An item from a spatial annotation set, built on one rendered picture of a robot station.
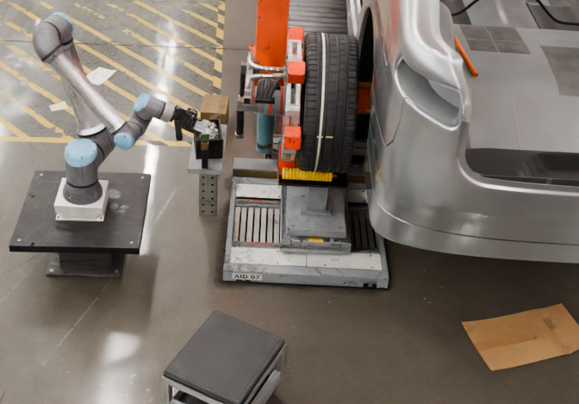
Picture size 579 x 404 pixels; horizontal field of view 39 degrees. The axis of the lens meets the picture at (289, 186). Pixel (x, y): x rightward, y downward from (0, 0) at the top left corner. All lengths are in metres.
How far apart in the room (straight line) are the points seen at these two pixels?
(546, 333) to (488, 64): 1.33
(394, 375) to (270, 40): 1.78
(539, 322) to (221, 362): 1.68
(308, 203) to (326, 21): 2.22
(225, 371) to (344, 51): 1.50
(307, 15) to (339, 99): 2.63
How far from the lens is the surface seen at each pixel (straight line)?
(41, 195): 4.33
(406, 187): 3.09
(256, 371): 3.36
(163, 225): 4.55
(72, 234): 4.07
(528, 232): 3.21
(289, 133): 3.68
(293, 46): 3.93
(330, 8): 6.41
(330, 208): 4.32
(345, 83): 3.68
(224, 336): 3.48
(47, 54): 3.82
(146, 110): 3.91
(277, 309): 4.08
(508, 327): 4.21
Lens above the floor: 2.89
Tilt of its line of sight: 37 degrees down
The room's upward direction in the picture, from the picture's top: 4 degrees clockwise
